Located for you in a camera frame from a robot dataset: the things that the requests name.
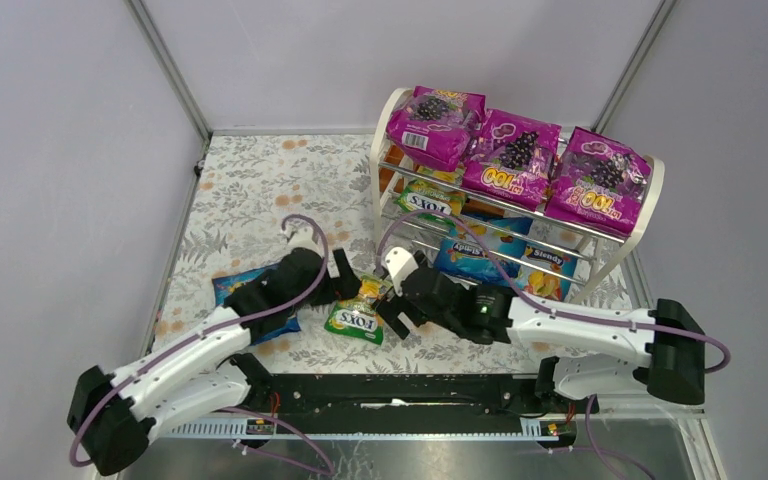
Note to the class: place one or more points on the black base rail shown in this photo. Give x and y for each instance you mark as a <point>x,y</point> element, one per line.
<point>480,407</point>

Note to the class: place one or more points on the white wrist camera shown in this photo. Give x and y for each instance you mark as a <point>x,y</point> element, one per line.
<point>400,262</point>
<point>302,238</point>

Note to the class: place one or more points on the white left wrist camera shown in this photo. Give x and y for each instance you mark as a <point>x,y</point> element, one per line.
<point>302,238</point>

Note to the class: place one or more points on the green Fox's candy bag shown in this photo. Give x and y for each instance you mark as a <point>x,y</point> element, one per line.
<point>420,194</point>

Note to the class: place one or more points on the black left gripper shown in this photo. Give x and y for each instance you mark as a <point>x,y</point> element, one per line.
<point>333,286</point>

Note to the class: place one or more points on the white metal shelf rack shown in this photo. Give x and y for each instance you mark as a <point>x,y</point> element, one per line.
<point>603,252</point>

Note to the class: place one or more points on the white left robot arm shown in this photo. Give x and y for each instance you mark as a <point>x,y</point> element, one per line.
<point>114,417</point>

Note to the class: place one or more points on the green yellow candy bag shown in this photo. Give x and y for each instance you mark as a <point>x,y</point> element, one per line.
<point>356,317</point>

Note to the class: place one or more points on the blue Slendy candy bag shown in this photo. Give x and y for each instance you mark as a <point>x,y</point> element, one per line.
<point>546,273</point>
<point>460,255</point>
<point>250,292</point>

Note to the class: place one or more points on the purple grape candy bag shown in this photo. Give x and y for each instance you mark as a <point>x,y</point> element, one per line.
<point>512,158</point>
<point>435,127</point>
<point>599,183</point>

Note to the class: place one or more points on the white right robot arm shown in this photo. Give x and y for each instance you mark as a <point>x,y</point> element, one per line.
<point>659,350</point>

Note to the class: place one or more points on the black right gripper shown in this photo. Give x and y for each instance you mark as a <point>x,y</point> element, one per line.
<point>409,302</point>

